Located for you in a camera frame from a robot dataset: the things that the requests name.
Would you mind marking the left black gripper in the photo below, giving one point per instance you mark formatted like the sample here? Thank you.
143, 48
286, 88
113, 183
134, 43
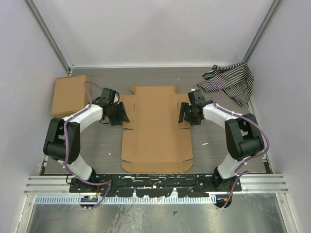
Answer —
122, 115

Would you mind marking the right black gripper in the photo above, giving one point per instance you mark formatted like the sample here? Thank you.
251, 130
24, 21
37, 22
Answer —
184, 108

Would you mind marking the brown cardboard box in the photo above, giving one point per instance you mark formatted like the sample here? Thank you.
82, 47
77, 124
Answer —
154, 141
69, 96

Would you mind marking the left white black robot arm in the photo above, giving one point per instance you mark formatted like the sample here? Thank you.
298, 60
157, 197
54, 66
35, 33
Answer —
63, 139

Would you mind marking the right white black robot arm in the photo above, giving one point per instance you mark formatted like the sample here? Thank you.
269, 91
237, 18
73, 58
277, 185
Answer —
243, 136

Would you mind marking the black white striped cloth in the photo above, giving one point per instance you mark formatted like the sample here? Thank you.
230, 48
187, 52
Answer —
235, 80

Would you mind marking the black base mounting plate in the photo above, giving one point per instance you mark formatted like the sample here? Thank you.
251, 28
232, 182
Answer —
163, 185

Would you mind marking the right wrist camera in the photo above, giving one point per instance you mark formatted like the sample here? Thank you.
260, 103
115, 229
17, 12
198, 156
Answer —
196, 97

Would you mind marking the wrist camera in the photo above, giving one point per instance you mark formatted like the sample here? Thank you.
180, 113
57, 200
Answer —
109, 96
196, 97

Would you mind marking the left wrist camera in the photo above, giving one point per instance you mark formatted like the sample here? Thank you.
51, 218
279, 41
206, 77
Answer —
109, 96

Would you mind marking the white slotted cable duct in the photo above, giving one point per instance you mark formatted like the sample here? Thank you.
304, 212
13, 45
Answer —
91, 199

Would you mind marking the aluminium front rail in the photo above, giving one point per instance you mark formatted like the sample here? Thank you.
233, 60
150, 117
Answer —
252, 183

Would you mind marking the right aluminium corner post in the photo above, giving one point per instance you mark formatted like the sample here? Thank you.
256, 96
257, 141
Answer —
262, 28

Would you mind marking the aluminium corner post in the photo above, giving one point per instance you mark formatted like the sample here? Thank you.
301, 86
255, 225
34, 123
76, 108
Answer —
48, 35
262, 28

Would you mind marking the left aluminium corner post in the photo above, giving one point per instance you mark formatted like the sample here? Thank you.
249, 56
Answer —
48, 35

